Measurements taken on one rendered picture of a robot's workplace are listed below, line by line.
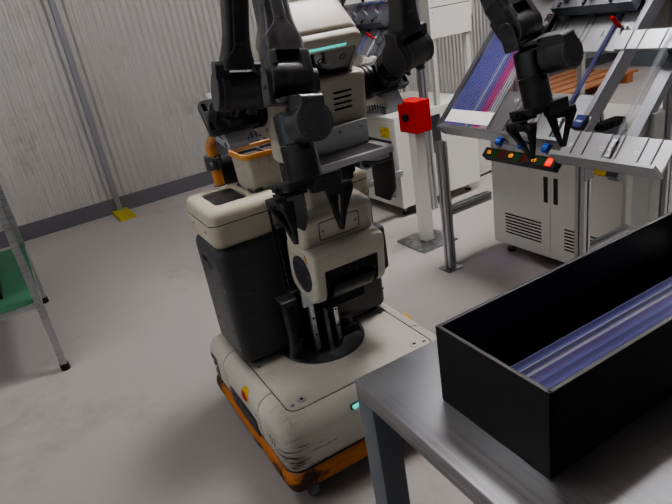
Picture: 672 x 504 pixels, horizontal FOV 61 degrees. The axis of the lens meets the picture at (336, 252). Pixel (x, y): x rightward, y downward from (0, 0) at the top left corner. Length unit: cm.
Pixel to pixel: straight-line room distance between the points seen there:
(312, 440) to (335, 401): 12
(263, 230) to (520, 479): 119
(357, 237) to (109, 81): 362
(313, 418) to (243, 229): 56
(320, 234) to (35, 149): 359
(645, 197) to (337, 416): 121
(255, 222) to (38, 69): 334
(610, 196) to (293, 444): 158
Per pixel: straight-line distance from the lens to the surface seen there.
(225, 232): 164
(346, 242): 148
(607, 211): 253
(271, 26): 94
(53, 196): 490
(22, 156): 484
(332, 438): 167
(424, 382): 80
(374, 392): 79
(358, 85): 145
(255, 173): 169
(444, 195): 270
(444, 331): 69
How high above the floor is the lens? 128
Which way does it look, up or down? 23 degrees down
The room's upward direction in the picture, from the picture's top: 10 degrees counter-clockwise
